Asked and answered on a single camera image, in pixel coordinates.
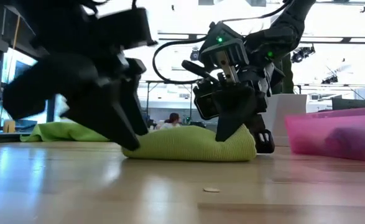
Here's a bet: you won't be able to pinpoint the person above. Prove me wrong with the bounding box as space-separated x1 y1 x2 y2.
160 113 182 130

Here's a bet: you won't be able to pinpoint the yellow microfiber towel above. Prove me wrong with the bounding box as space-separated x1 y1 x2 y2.
293 133 325 154

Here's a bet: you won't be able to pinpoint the black metal table frame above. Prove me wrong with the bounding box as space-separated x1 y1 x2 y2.
0 132 24 144

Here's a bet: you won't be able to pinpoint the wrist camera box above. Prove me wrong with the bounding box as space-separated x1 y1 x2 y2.
101 7 158 50
193 82 222 121

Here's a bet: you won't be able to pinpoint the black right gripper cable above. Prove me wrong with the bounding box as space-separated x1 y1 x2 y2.
152 36 208 85

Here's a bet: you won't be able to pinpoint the black ceiling spotlights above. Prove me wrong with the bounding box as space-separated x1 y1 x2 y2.
290 45 316 63

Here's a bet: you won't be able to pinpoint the black background gantry frame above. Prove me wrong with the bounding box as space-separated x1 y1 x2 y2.
144 80 194 124

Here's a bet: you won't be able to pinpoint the white hexagonal plant pot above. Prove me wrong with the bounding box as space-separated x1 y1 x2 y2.
261 93 308 147

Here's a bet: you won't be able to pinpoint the brown cardboard box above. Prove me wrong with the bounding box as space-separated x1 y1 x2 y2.
3 119 17 134

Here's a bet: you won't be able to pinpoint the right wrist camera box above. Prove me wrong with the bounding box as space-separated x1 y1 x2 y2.
193 82 222 121

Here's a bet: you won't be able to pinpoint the teal microfiber towel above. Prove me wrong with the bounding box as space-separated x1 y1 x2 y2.
323 127 359 155

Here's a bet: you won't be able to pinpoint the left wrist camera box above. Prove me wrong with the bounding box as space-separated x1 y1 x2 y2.
101 7 158 50

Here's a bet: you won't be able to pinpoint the dark flat screen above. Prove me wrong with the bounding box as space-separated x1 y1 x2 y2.
331 98 365 110

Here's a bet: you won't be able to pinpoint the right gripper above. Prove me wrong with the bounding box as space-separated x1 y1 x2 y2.
182 21 285 154

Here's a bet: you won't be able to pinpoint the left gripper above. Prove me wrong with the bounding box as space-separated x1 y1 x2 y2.
3 0 149 152

